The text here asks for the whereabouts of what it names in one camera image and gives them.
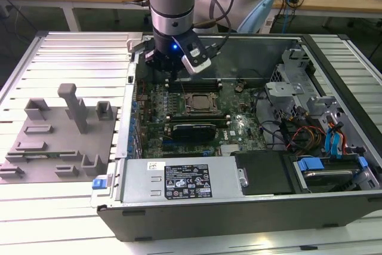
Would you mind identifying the silver finned heat sink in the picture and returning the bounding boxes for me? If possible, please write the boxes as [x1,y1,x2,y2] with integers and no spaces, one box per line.
[220,143,240,156]

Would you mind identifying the open PC case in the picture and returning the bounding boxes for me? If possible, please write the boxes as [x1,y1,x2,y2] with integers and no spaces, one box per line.
[90,32,382,243]

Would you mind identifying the silver CPU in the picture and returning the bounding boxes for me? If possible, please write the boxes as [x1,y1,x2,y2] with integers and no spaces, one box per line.
[192,94,211,109]

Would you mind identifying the light blue flat wire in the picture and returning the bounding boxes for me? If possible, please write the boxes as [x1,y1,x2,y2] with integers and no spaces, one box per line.
[324,122,344,158]

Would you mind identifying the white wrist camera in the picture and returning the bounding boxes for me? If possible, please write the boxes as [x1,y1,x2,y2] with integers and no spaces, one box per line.
[181,42,213,75]

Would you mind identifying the green motherboard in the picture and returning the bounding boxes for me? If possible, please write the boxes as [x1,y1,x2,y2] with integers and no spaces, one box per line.
[134,80,268,159]

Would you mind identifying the black graphics card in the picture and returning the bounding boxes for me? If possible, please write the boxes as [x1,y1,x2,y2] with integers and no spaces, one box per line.
[170,122,218,142]

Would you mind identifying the metal socket cover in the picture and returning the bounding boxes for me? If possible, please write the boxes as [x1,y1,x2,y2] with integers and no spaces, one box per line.
[186,92,217,115]

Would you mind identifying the hard disk in blue carrier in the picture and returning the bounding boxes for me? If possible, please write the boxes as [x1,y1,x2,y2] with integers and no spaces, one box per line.
[294,155,372,193]

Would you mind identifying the red orange yellow wire bundle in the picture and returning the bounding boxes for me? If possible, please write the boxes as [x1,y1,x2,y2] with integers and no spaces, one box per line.
[288,125,326,150]

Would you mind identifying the blue network cable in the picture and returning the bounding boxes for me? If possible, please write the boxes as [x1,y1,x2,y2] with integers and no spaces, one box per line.
[282,0,295,33]

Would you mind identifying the grey metal bracket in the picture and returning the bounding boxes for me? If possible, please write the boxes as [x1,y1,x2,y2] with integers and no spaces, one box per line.
[264,81,307,106]

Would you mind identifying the black flat drive cover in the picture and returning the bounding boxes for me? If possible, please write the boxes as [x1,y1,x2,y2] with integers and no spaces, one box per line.
[232,150,296,196]

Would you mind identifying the green RAM stick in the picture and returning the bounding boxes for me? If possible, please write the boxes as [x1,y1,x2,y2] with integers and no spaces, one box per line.
[23,153,66,160]

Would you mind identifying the thin black wire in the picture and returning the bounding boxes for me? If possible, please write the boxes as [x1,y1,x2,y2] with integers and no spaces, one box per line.
[258,119,289,150]

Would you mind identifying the grey parts rack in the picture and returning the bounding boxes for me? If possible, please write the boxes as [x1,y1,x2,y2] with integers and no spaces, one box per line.
[0,82,121,183]

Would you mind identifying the grey power supply unit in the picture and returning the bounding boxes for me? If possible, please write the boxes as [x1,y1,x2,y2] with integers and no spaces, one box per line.
[119,156,250,204]

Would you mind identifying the CPU socket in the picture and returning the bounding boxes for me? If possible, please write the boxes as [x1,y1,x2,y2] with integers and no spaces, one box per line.
[183,90,218,116]

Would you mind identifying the blue case latch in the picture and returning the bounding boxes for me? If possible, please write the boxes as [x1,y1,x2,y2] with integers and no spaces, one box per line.
[92,178,107,191]

